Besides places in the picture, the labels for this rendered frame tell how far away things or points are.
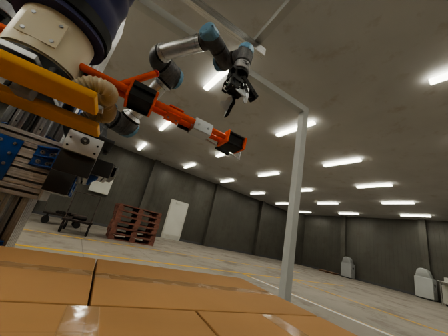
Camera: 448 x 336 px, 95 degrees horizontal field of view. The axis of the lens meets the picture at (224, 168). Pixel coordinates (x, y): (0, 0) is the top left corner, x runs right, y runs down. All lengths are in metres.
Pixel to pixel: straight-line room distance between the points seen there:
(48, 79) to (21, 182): 0.69
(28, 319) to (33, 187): 0.83
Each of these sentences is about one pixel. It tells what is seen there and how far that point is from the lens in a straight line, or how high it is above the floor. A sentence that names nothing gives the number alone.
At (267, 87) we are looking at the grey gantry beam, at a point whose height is 3.10.
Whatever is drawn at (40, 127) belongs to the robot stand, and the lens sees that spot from 1.36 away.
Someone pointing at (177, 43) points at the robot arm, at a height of 1.50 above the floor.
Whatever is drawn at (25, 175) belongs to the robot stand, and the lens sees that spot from 1.21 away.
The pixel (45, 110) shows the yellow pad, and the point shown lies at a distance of 0.79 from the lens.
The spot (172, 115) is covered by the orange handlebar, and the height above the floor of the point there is 1.04.
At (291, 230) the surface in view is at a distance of 3.30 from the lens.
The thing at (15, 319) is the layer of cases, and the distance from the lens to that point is 0.42.
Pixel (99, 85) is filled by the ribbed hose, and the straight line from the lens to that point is 0.61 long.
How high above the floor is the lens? 0.70
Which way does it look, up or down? 18 degrees up
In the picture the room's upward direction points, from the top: 13 degrees clockwise
